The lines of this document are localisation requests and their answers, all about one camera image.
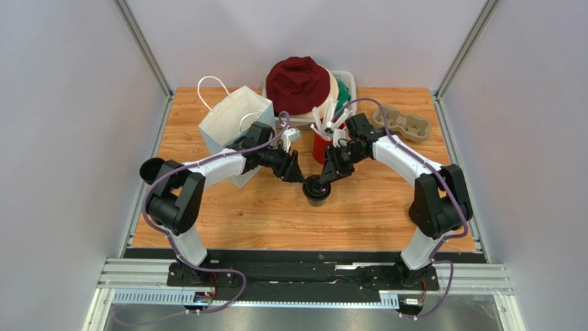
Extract black plastic cup lid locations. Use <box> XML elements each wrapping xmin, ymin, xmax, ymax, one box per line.
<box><xmin>302</xmin><ymin>175</ymin><xmax>331</xmax><ymax>198</ymax></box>

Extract white paper bag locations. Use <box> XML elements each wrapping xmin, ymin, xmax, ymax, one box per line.
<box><xmin>197</xmin><ymin>76</ymin><xmax>277</xmax><ymax>189</ymax></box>

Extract translucent dark plastic cup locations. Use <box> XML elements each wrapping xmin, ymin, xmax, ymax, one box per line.
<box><xmin>307</xmin><ymin>197</ymin><xmax>326</xmax><ymax>207</ymax></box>

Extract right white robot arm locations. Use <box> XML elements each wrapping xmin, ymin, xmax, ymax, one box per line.
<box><xmin>316</xmin><ymin>113</ymin><xmax>473</xmax><ymax>288</ymax></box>

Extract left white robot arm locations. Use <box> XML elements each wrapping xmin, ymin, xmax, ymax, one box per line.
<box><xmin>139</xmin><ymin>121</ymin><xmax>305</xmax><ymax>285</ymax></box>

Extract red cup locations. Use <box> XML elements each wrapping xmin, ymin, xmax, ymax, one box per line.
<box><xmin>312</xmin><ymin>133</ymin><xmax>332</xmax><ymax>165</ymax></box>

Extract green cloth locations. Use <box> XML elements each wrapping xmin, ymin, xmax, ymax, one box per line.
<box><xmin>335</xmin><ymin>79</ymin><xmax>351</xmax><ymax>117</ymax></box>

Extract bottom pulp cup carrier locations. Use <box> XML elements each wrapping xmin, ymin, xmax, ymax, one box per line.
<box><xmin>372</xmin><ymin>105</ymin><xmax>432</xmax><ymax>143</ymax></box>

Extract maroon bucket hat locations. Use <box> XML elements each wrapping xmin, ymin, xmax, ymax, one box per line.
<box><xmin>265</xmin><ymin>57</ymin><xmax>331</xmax><ymax>116</ymax></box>

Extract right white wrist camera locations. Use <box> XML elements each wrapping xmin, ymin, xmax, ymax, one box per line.
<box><xmin>332</xmin><ymin>129</ymin><xmax>348</xmax><ymax>148</ymax></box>

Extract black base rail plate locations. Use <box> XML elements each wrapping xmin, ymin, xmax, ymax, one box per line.
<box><xmin>124</xmin><ymin>248</ymin><xmax>488</xmax><ymax>304</ymax></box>

